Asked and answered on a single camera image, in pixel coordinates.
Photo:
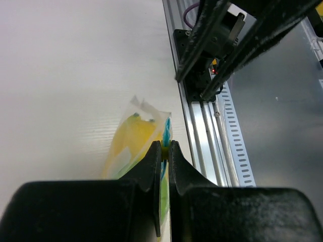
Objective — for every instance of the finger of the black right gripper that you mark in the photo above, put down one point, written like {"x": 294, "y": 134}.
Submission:
{"x": 275, "y": 20}
{"x": 210, "y": 18}

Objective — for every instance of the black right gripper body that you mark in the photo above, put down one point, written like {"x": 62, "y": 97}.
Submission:
{"x": 230, "y": 26}

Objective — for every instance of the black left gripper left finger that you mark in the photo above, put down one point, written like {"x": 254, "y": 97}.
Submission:
{"x": 56, "y": 211}

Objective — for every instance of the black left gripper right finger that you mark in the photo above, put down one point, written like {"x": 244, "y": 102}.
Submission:
{"x": 203, "y": 211}

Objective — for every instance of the green fake fruit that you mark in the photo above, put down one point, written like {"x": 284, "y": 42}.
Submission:
{"x": 118, "y": 170}

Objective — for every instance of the yellow fake banana bunch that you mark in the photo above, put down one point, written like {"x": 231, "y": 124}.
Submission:
{"x": 132, "y": 140}

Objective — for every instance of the clear zip top bag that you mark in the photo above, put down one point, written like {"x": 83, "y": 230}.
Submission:
{"x": 136, "y": 174}

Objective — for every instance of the white slotted cable duct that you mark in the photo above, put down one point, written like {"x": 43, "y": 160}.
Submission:
{"x": 237, "y": 151}

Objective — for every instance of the aluminium mounting rail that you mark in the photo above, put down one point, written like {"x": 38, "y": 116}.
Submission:
{"x": 210, "y": 152}

